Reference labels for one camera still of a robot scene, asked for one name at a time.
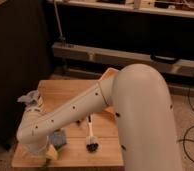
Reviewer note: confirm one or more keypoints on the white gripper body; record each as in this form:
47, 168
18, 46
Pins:
37, 147

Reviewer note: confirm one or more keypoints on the crumpled grey cloth cup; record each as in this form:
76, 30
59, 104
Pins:
32, 98

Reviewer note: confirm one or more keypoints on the dark cabinet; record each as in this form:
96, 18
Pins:
24, 59

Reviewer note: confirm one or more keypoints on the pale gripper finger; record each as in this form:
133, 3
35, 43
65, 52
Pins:
52, 153

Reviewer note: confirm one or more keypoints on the yellow plastic bin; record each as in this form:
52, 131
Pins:
109, 72

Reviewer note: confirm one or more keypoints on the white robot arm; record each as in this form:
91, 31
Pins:
143, 112

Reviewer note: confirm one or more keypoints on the white handled dish brush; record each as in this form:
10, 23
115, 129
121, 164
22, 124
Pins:
91, 139

